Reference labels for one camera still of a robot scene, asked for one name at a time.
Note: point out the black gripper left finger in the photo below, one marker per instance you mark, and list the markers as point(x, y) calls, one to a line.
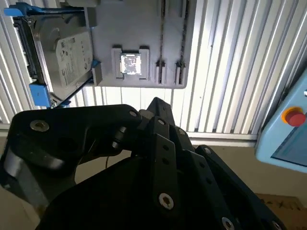
point(72, 129)

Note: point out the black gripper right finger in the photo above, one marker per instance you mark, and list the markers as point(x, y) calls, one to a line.
point(216, 179)

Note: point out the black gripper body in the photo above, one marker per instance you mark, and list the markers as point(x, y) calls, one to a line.
point(108, 203)

